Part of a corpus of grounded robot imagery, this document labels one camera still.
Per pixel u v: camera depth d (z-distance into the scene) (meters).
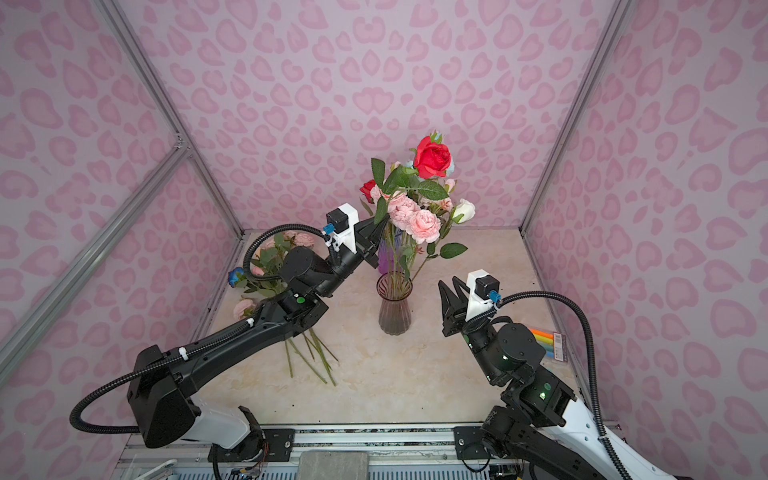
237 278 1.01
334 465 0.68
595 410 0.44
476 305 0.51
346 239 0.54
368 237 0.56
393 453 0.72
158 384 0.40
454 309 0.53
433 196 0.51
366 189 0.72
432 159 0.44
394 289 0.81
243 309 0.92
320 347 0.88
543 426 0.46
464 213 0.68
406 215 0.65
